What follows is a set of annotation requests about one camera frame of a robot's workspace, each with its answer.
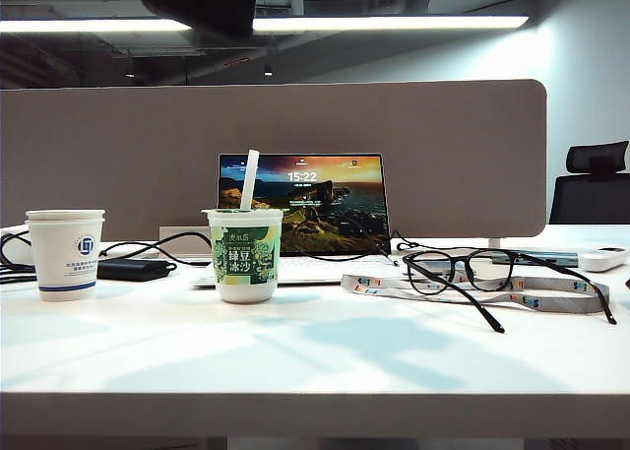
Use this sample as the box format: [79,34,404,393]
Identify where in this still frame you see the black mesh office chair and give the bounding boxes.
[548,140,630,226]

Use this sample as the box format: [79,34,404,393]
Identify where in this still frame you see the grey printed lanyard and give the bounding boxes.
[341,274,610,317]

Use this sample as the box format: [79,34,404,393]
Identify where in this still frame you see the plain white paper cup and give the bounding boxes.
[25,209,106,225]

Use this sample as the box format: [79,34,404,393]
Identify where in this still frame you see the beige cable box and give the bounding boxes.
[158,225,212,259]

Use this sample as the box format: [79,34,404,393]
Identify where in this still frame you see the black round eyeglasses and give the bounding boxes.
[402,248,618,334]

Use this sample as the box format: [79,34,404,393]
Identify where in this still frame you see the green printed drink cup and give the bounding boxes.
[201,208,285,305]

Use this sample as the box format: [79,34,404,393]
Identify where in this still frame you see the white paper cup blue logo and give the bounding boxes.
[28,218,105,303]

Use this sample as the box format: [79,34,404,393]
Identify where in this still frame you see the long linear ceiling light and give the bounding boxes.
[0,15,531,34]

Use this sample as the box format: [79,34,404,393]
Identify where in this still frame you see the white drinking straw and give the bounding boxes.
[239,149,261,211]

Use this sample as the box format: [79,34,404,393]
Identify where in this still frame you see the black charger cable with plug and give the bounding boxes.
[283,212,422,269]

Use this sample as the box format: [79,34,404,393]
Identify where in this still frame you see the black smartphone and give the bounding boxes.
[139,0,258,38]

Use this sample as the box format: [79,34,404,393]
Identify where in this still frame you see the white laptop with landscape wallpaper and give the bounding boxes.
[189,153,410,289]

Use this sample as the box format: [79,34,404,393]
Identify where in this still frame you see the black cable bundle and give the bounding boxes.
[0,266,39,287]

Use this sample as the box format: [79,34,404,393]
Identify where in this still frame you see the black looped cable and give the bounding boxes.
[0,231,33,268]

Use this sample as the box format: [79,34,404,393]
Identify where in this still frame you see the blue grey usb hub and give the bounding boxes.
[490,250,580,269]

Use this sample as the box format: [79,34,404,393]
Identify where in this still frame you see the beige fabric desk divider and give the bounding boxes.
[0,79,548,243]

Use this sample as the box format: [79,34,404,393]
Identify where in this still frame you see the black adapter cable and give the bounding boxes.
[96,229,216,274]

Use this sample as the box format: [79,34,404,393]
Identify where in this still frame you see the black power adapter brick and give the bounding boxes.
[96,258,177,283]

